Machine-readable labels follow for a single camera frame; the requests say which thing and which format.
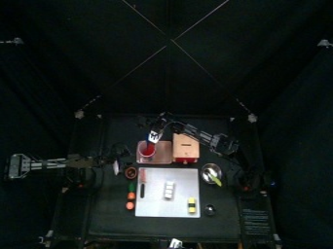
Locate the yellow egg sushi toy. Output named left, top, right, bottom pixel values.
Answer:
left=186, top=196, right=198, bottom=214

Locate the small red-brown round dish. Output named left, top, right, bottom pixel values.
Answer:
left=123, top=166, right=139, bottom=180

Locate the red plastic cup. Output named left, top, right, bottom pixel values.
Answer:
left=137, top=141, right=158, bottom=159

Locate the pink plastic tray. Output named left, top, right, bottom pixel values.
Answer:
left=135, top=139, right=174, bottom=165

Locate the wooden box with red side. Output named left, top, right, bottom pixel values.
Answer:
left=171, top=132, right=202, bottom=164

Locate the white cutting board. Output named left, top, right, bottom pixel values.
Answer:
left=134, top=166, right=202, bottom=219

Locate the yellow-green toy utensil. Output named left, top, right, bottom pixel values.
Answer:
left=207, top=172, right=223, bottom=188

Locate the small white angular object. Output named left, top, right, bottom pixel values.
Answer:
left=167, top=237, right=186, bottom=249

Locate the black printed label sheet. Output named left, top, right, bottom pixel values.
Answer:
left=241, top=208, right=270, bottom=237

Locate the thin diagonal cord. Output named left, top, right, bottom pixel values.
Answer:
left=119, top=0, right=256, bottom=119
left=76, top=0, right=230, bottom=115

